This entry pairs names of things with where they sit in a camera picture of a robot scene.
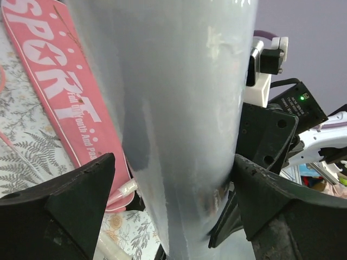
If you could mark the floral table mat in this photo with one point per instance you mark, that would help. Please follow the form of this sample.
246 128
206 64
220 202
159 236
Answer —
39 156

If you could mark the pink racket cover bag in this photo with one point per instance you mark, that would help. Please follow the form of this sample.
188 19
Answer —
45 38

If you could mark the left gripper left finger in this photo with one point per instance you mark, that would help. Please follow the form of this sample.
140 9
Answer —
60 218

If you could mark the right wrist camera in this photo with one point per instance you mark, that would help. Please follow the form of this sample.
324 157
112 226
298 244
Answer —
263 64

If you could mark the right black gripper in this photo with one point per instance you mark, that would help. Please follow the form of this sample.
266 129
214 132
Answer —
265 136

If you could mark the white shuttlecock tube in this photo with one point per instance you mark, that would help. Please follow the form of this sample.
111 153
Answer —
172 75

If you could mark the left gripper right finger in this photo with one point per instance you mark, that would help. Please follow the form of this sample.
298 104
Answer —
284 220

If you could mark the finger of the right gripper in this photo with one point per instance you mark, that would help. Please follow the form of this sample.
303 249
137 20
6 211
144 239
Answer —
228 222

